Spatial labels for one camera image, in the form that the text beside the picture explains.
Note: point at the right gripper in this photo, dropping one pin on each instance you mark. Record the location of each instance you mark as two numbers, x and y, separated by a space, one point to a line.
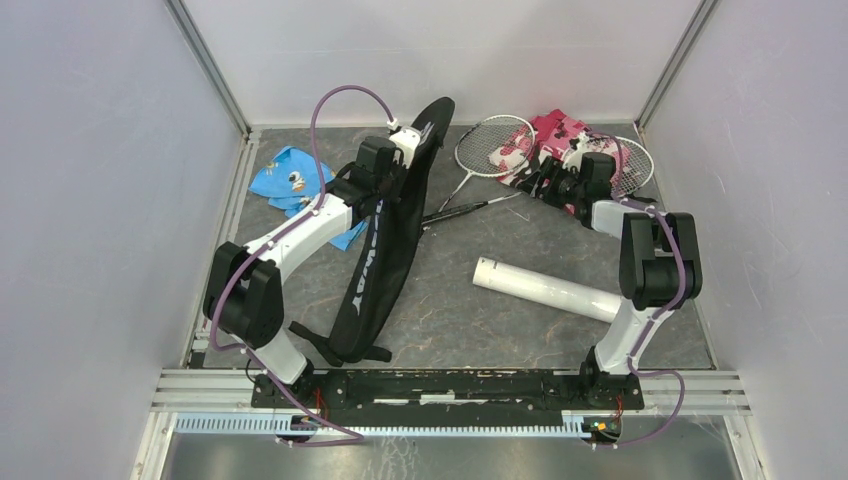
552 169

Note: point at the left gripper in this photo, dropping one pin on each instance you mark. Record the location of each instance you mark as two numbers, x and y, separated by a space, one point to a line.
395 193

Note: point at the black racket bag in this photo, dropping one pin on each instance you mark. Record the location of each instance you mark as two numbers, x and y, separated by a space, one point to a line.
385 262

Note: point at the white shuttlecock tube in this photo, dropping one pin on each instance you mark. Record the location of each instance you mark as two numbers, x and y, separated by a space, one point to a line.
546 290

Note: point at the white racket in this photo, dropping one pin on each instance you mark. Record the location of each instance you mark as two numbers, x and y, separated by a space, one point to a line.
636 166
493 148

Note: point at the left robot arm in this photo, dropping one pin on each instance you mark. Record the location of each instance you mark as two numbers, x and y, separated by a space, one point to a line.
244 291

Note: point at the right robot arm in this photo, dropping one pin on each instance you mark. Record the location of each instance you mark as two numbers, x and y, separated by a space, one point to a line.
659 262

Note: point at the pink camouflage bag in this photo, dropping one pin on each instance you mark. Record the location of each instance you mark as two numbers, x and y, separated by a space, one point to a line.
556 135

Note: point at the blue cloth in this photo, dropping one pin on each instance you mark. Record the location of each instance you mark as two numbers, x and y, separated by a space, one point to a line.
295 184

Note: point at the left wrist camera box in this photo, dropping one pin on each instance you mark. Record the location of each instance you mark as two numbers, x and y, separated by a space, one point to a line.
407 140

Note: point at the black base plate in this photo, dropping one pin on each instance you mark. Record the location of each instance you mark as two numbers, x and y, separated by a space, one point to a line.
464 397

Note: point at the white slotted cable duct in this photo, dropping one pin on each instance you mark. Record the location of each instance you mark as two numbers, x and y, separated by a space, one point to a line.
285 424

